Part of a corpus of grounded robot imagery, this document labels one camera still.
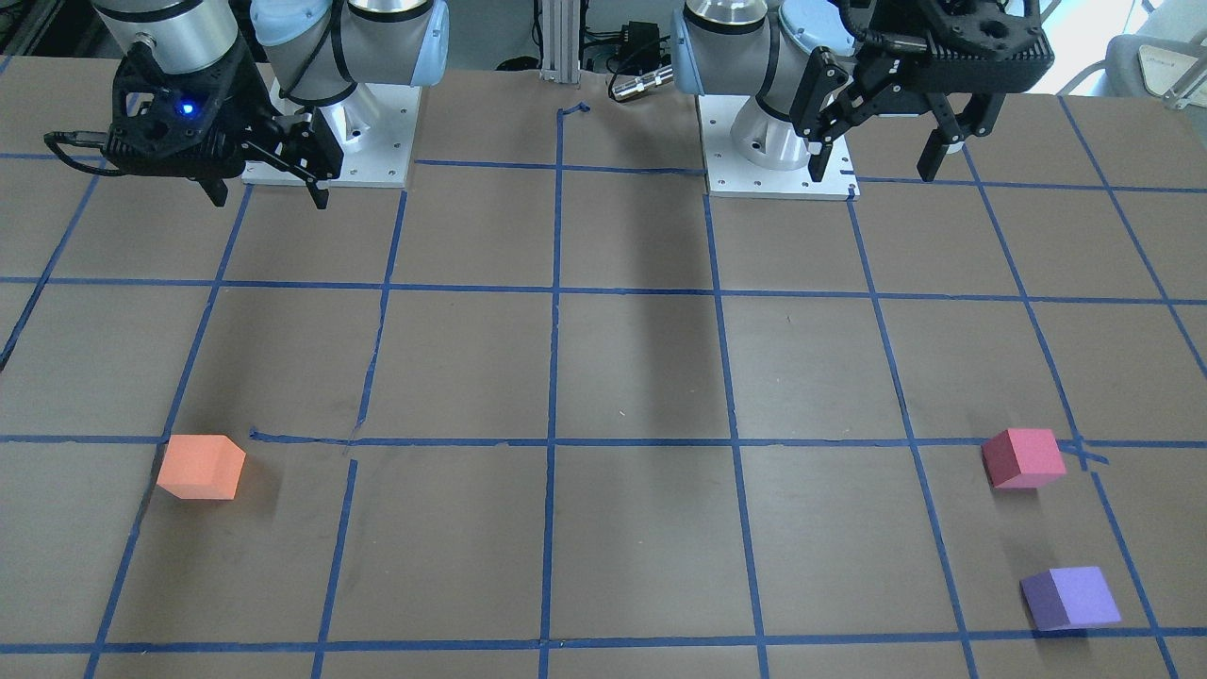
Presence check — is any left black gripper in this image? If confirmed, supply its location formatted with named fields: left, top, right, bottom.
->
left=791, top=1, right=1055, bottom=182

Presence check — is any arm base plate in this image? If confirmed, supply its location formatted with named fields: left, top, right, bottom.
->
left=317, top=83, right=425, bottom=189
left=696, top=95, right=861, bottom=201

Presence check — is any aluminium frame post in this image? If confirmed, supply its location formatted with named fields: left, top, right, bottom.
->
left=535, top=0, right=583, bottom=86

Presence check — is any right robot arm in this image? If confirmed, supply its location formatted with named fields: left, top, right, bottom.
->
left=70, top=1, right=450, bottom=209

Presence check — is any black power adapter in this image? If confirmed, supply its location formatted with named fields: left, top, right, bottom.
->
left=599, top=21, right=670, bottom=70

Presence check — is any red foam block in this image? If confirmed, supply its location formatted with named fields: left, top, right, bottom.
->
left=980, top=428, right=1067, bottom=490

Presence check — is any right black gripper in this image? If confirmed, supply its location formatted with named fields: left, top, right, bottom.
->
left=103, top=43, right=344, bottom=209

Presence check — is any orange foam block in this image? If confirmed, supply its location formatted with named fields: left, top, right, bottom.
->
left=156, top=434, right=246, bottom=501

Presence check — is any silver cable connector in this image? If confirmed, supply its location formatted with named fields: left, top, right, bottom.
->
left=608, top=65, right=675, bottom=103

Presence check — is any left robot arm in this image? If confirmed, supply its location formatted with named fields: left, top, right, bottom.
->
left=671, top=1, right=1055, bottom=181

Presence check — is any purple foam block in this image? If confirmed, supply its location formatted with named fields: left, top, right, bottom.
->
left=1020, top=566, right=1123, bottom=632

